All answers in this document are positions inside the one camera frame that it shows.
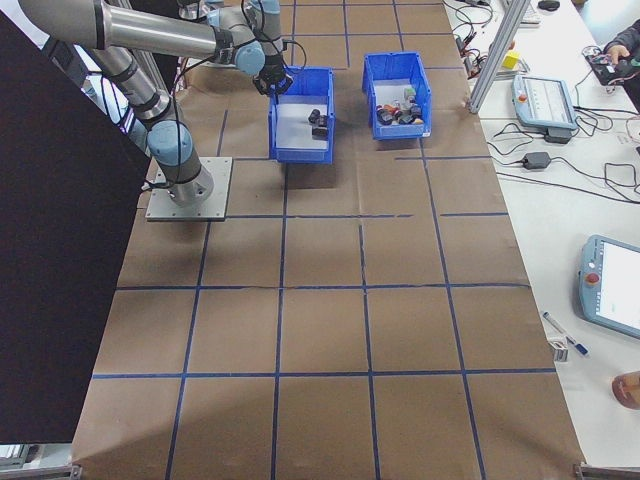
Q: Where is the blue bin with capacitors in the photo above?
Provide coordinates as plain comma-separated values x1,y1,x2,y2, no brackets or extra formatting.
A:
268,66,336,166

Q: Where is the blue bin with push buttons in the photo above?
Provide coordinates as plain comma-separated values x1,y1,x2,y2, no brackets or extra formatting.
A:
361,51,433,142

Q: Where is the dark sleeved forearm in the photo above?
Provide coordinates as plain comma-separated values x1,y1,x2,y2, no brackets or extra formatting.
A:
613,18,640,52

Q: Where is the pile of small push-button switches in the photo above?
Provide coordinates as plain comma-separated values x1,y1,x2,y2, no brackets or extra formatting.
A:
373,82,419,109

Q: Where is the bystander hand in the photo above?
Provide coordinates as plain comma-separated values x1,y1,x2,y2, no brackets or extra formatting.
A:
602,43,633,64

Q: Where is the white foam liner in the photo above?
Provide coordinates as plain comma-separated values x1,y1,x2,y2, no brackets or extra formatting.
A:
275,102,332,151

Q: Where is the white keyboard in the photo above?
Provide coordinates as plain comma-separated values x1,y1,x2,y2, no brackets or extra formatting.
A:
518,3,544,27

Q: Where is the grey blue teach pendant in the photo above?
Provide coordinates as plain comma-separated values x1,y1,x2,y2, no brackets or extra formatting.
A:
510,73,580,131
576,234,640,342

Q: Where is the white marker with blue cap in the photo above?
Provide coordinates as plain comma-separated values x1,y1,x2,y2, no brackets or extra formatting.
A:
541,310,568,343

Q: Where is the brown rounded object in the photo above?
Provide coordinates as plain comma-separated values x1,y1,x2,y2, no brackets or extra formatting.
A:
611,370,640,412

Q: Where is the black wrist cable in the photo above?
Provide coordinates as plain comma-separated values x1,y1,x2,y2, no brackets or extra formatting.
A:
241,0,307,76

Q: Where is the white square base plate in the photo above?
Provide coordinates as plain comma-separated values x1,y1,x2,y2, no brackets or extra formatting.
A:
144,156,235,222
180,54,236,69

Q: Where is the aluminium post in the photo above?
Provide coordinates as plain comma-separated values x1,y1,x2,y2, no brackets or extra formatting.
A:
467,0,532,114

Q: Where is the black frame cover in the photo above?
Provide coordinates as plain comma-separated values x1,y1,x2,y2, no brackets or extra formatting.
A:
0,9,157,446

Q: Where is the black device with coloured wires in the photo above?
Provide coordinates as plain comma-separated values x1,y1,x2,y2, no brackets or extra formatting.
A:
581,44,640,87

